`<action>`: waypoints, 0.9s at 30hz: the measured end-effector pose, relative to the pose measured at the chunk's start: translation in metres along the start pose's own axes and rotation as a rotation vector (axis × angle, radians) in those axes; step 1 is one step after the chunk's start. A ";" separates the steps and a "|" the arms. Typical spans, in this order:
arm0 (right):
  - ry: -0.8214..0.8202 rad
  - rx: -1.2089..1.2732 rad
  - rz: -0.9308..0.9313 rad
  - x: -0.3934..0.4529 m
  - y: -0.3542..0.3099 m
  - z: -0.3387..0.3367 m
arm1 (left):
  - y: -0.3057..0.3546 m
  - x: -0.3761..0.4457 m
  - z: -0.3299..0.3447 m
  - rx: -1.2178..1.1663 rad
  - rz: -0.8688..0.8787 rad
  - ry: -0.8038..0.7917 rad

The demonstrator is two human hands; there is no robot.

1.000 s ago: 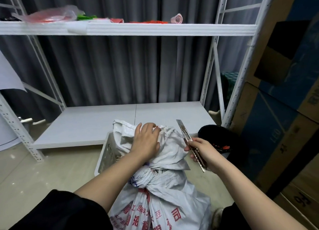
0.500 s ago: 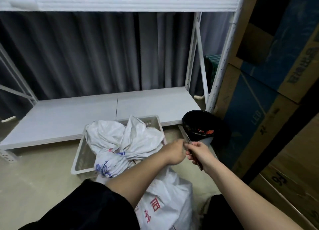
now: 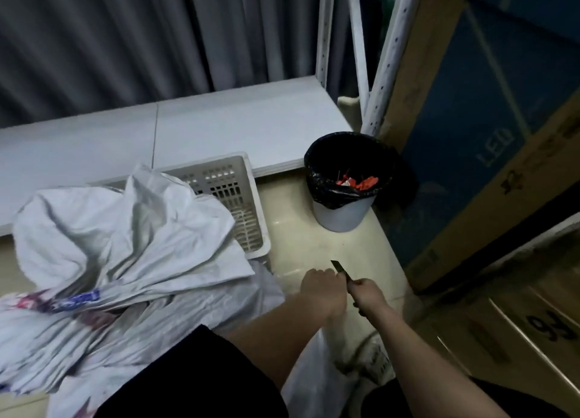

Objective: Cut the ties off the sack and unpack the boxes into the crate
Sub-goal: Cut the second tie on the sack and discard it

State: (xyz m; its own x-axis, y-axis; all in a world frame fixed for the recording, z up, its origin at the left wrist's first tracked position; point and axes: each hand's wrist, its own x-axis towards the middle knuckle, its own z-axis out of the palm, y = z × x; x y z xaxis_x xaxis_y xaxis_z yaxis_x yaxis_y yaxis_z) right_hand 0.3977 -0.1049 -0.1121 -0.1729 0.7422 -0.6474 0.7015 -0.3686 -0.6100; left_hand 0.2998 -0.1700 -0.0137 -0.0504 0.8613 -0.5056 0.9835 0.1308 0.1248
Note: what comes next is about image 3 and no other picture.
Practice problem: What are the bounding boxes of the person's white shoe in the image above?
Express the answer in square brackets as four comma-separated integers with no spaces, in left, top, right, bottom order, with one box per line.
[324,315,398,387]

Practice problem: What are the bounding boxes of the green mesh bundle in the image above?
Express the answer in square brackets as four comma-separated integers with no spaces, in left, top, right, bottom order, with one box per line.
[358,0,402,83]

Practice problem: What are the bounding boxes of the grey trash bin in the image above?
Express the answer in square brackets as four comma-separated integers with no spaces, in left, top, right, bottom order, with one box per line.
[311,195,377,234]

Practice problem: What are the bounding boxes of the red scraps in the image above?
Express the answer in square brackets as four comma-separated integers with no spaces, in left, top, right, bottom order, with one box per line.
[335,170,380,192]

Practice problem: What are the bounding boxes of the white plastic slotted basket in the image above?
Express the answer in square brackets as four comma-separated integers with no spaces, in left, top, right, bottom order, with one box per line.
[97,151,272,260]

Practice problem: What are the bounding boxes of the white woven sack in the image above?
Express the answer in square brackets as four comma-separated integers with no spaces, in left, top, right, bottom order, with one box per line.
[0,164,359,418]

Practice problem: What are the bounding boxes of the large blue-printed cardboard box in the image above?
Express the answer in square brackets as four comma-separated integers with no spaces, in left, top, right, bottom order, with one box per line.
[378,0,580,294]

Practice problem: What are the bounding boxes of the grey curtain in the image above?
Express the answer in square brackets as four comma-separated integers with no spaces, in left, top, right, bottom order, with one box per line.
[0,0,363,129]

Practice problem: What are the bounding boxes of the person's right hand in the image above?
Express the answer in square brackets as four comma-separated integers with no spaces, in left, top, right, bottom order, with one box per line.
[346,277,390,319]

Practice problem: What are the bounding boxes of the person's left forearm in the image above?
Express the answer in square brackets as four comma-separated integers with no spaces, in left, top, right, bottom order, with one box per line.
[222,295,345,391]

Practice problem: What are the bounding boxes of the cardboard box black number print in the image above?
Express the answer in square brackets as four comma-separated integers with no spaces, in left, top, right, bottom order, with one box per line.
[410,231,580,414]

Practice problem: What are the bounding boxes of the person's right forearm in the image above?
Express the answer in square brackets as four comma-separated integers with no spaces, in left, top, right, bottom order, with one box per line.
[369,302,511,418]

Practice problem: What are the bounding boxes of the person's left hand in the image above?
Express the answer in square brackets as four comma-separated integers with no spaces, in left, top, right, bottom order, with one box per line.
[300,267,349,321]

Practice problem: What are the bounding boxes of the white metal shelf rack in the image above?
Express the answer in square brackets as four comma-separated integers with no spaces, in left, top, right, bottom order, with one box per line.
[0,0,429,237]

